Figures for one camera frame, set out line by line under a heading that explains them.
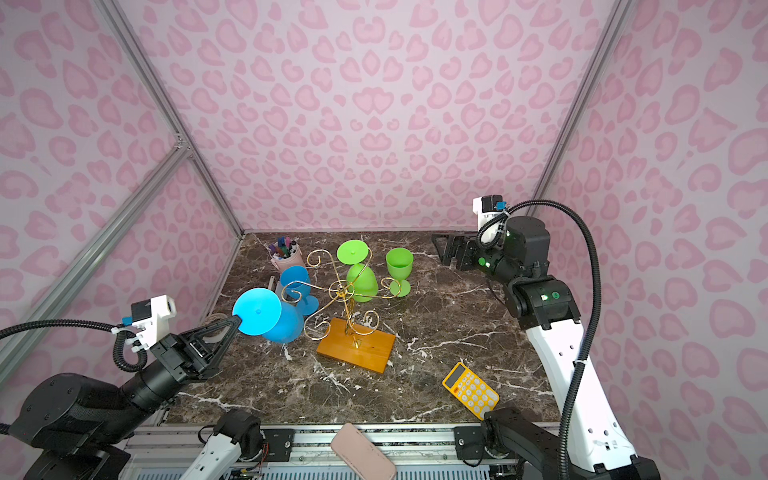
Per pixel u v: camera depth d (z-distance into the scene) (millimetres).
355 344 885
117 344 401
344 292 652
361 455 696
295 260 1003
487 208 534
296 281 653
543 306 424
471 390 801
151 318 426
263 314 478
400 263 943
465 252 544
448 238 550
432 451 724
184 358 414
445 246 558
